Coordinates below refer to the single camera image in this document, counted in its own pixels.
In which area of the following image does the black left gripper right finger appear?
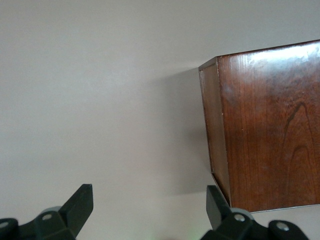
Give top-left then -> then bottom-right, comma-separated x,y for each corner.
199,185 -> 308,240

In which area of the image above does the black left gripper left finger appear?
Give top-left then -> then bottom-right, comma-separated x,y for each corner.
0,184 -> 94,240

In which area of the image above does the dark brown wooden cabinet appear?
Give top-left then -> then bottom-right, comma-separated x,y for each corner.
198,39 -> 320,214

